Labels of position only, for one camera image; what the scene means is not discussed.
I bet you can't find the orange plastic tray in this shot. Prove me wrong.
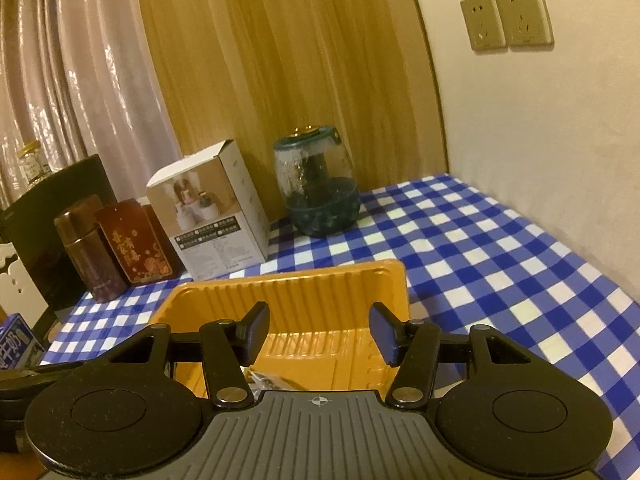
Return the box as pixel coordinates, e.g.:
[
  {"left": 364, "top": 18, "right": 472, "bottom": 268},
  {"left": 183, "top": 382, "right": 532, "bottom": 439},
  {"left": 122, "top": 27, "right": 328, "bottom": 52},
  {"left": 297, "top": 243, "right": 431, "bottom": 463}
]
[{"left": 151, "top": 260, "right": 409, "bottom": 393}]

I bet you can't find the white chair back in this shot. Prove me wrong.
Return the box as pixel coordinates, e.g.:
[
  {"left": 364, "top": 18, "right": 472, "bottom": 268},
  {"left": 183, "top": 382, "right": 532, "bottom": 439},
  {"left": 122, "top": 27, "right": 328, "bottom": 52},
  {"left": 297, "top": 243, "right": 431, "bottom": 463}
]
[{"left": 0, "top": 243, "right": 48, "bottom": 328}]

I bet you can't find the left double wall socket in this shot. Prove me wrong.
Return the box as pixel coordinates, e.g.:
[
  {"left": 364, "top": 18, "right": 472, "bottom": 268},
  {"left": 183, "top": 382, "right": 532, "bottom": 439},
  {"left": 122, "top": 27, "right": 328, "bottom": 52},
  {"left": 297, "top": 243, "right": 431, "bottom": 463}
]
[{"left": 460, "top": 0, "right": 506, "bottom": 52}]

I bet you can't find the dark red gift box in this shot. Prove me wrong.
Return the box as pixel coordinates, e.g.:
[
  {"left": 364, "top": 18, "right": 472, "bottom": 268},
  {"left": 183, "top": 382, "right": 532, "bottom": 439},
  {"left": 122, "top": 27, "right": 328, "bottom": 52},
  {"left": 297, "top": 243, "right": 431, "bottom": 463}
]
[{"left": 96, "top": 198, "right": 184, "bottom": 286}]

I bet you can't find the black appliance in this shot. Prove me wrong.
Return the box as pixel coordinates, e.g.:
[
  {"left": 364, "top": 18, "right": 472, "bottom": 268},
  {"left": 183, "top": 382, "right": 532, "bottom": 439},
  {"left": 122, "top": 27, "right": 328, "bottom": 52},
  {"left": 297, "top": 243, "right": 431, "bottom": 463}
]
[{"left": 1, "top": 155, "right": 115, "bottom": 310}]

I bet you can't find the glass jar with label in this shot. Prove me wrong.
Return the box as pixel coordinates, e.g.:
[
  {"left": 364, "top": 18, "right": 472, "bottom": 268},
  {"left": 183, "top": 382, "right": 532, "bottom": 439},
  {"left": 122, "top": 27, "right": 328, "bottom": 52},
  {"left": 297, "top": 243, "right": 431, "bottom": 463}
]
[{"left": 16, "top": 140, "right": 52, "bottom": 188}]

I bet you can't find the blue white checkered tablecloth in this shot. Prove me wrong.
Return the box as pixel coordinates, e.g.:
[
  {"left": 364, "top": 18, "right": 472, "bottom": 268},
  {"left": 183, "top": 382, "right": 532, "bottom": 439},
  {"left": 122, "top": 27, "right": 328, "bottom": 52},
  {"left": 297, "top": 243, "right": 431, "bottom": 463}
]
[{"left": 39, "top": 173, "right": 640, "bottom": 480}]

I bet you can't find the blue milk carton box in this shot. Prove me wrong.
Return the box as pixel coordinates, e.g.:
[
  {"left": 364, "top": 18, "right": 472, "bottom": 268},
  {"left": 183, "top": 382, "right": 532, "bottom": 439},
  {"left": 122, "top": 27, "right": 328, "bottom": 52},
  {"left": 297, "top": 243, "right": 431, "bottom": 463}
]
[{"left": 0, "top": 313, "right": 46, "bottom": 370}]

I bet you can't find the green glass jar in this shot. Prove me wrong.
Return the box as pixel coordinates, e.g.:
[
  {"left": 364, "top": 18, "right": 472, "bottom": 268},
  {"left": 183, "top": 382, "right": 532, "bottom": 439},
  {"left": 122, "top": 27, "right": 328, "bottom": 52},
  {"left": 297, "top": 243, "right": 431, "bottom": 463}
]
[{"left": 273, "top": 126, "right": 360, "bottom": 237}]

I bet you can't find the brown metal canister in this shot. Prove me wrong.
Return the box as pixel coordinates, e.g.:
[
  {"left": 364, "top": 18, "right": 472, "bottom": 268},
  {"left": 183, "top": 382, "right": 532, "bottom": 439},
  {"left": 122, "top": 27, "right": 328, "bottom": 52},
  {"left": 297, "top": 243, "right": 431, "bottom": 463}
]
[{"left": 54, "top": 194, "right": 128, "bottom": 302}]

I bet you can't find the pink curtain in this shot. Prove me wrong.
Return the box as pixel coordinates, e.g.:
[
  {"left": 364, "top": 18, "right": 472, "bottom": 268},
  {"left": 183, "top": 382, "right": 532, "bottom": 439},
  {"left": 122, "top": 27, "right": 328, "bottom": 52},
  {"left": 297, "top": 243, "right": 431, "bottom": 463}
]
[{"left": 1, "top": 0, "right": 181, "bottom": 207}]

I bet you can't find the clear grey snack packet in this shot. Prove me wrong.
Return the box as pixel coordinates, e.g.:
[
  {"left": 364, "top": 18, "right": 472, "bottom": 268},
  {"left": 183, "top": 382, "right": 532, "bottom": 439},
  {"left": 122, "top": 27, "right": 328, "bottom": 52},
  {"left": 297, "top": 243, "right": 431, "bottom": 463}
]
[{"left": 242, "top": 367, "right": 305, "bottom": 393}]

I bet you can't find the right double wall socket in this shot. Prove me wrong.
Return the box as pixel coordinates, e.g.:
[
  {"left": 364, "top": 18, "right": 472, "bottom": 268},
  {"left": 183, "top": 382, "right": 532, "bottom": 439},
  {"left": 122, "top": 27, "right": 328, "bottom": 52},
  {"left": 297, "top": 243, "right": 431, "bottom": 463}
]
[{"left": 496, "top": 0, "right": 554, "bottom": 48}]

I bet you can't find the double wall socket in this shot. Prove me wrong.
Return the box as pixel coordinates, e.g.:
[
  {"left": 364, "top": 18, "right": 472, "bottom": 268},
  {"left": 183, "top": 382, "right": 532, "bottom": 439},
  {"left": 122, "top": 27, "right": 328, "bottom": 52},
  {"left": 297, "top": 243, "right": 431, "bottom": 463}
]
[
  {"left": 460, "top": 0, "right": 506, "bottom": 52},
  {"left": 496, "top": 0, "right": 554, "bottom": 48}
]

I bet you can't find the white humidifier carton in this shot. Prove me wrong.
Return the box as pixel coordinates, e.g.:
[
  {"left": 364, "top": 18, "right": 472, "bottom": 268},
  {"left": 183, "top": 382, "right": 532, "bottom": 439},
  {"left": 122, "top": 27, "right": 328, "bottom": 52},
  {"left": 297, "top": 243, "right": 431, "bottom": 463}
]
[{"left": 146, "top": 140, "right": 270, "bottom": 281}]

